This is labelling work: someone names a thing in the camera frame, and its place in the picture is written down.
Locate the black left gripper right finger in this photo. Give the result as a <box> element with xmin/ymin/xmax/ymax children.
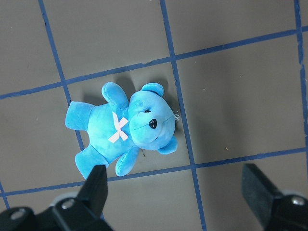
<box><xmin>241</xmin><ymin>163</ymin><xmax>308</xmax><ymax>231</ymax></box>

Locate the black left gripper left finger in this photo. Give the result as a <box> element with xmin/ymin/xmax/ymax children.
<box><xmin>0</xmin><ymin>165</ymin><xmax>112</xmax><ymax>231</ymax></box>

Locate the blue teddy bear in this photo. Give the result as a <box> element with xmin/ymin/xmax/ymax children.
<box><xmin>65</xmin><ymin>82</ymin><xmax>178</xmax><ymax>179</ymax></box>

